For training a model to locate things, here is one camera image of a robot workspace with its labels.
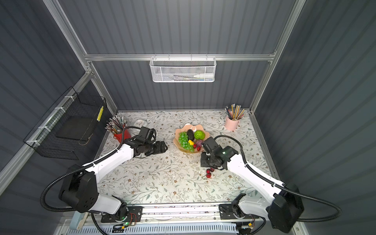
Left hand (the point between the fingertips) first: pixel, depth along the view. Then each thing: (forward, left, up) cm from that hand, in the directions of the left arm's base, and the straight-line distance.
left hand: (163, 149), depth 87 cm
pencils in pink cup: (+26, -50, +2) cm, 57 cm away
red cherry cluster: (-12, -27, -8) cm, 31 cm away
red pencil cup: (+12, +29, -1) cm, 32 cm away
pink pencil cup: (+19, -47, -3) cm, 51 cm away
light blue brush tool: (-32, +39, -6) cm, 51 cm away
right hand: (-10, -24, +2) cm, 26 cm away
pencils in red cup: (+19, +32, +2) cm, 37 cm away
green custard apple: (+11, -23, -2) cm, 25 cm away
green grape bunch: (+8, -12, -2) cm, 15 cm away
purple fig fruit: (+5, -22, -3) cm, 23 cm away
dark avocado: (+12, -17, -4) cm, 22 cm away
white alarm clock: (+28, +20, -7) cm, 34 cm away
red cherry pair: (+1, -22, -3) cm, 22 cm away
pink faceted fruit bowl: (+21, -16, -5) cm, 27 cm away
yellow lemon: (+6, -18, -4) cm, 19 cm away
